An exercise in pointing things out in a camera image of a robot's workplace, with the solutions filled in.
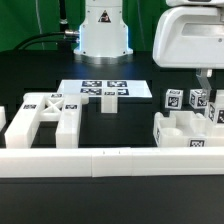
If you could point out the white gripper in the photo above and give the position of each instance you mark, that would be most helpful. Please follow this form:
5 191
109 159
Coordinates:
191 37

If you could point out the white chair seat part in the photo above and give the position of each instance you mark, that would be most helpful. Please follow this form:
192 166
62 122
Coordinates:
187 129

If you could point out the white front fence bar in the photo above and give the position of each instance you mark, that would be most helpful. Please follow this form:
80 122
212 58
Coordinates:
110 162

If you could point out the white side block left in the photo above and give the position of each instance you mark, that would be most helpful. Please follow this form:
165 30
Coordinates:
2 117

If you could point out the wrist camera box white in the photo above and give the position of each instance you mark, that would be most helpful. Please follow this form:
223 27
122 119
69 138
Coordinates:
216 3

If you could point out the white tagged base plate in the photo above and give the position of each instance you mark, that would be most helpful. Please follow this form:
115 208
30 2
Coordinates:
108 90

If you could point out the white chair back frame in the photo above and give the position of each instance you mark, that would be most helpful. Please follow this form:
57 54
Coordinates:
64 109

